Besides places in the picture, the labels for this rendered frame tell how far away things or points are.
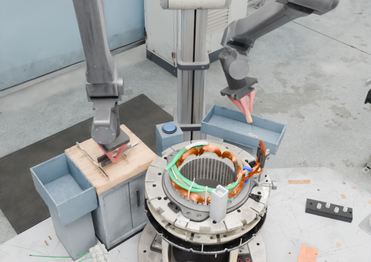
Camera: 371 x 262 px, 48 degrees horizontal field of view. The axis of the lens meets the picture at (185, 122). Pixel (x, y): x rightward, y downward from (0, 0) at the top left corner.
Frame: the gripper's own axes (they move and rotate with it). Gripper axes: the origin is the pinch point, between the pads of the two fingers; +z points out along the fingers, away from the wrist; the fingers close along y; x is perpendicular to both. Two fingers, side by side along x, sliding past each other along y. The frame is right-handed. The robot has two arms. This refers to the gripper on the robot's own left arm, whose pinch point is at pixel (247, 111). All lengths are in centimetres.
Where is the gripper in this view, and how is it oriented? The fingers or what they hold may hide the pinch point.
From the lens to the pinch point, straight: 130.6
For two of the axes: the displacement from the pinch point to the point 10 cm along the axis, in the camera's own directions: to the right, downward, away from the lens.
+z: 3.5, 8.4, 4.1
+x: -4.9, -2.1, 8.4
